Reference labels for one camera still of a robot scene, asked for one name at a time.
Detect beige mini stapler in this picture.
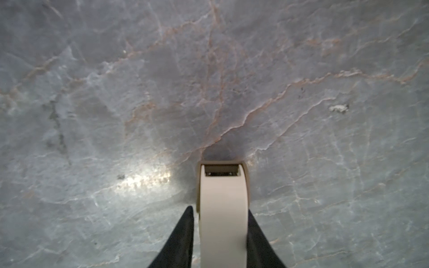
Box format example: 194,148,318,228
196,161,250,268

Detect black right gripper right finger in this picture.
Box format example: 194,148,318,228
246,210,286,268

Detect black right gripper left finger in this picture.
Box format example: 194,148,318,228
148,206,194,268

